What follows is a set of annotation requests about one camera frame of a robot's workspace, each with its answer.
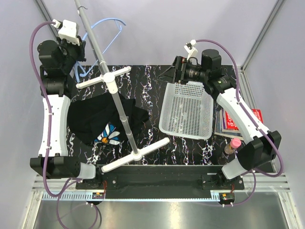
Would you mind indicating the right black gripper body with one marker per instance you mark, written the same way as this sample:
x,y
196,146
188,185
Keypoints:
x,y
188,72

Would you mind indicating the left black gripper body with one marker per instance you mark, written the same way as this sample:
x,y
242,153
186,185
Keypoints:
x,y
72,51

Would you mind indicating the light blue clothes hanger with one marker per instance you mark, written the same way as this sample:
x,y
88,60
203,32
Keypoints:
x,y
111,28

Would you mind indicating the black daisy print t-shirt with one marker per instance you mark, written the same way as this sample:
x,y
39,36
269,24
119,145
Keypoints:
x,y
96,120

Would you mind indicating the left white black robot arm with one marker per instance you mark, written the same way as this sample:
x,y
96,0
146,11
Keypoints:
x,y
53,161

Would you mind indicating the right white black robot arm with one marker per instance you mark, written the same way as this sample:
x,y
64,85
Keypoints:
x,y
260,144

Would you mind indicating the white plastic mesh basket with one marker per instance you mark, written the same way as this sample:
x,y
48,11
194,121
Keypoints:
x,y
187,111

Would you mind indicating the black marbled table mat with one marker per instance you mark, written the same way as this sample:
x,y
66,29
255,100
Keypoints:
x,y
143,85

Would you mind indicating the pink cap bottle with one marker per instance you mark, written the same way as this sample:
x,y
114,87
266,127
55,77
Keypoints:
x,y
231,147

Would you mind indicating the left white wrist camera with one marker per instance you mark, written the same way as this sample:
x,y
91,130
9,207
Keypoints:
x,y
67,30

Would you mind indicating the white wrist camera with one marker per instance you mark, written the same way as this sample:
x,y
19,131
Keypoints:
x,y
190,48
67,30

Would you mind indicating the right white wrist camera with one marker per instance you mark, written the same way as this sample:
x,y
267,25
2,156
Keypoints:
x,y
190,48

